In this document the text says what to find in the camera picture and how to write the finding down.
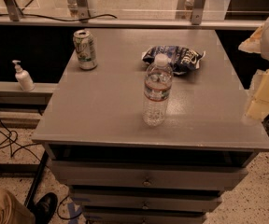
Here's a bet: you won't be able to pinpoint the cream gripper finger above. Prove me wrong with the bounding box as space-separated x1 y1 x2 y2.
245 69 269 121
238 26 262 54

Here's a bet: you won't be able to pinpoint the clear plastic water bottle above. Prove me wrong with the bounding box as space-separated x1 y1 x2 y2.
143 54 173 127

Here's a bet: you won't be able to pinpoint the blue chip bag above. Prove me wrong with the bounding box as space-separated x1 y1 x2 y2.
142 46 205 76

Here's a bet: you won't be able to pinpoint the white pump dispenser bottle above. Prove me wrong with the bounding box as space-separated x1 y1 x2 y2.
12 60 35 91

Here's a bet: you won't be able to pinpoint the green white soda can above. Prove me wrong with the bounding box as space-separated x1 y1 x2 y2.
73 29 97 70

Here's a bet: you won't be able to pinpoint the grey drawer cabinet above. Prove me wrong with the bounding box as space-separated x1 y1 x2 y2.
34 29 269 224

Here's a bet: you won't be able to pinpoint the top grey drawer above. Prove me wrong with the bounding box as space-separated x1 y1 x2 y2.
50 161 248 190

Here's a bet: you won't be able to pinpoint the grey drawer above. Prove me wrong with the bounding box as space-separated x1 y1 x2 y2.
83 207 205 224
70 187 221 212
50 161 248 190

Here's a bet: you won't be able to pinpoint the middle grey drawer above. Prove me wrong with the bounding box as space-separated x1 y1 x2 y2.
70 187 221 212

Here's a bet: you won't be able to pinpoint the bottom grey drawer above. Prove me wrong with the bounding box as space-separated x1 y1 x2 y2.
83 207 205 224

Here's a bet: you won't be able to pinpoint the black leather shoe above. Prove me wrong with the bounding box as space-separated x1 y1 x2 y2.
32 192 58 224

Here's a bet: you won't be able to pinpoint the grey side shelf ledge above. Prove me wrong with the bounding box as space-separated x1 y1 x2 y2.
0 81 57 105

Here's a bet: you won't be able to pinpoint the black metal stand leg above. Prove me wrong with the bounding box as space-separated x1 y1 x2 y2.
24 152 49 208

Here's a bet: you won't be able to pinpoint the tan trouser leg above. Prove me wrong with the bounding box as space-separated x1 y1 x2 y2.
0 189 35 224

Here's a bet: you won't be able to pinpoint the grey metal rail frame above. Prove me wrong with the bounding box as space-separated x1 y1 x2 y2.
0 0 263 30

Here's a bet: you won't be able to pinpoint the black cable on rail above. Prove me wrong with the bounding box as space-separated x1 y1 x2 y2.
0 12 118 22

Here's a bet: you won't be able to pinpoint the black floor cables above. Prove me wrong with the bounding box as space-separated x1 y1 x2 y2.
0 103 44 161

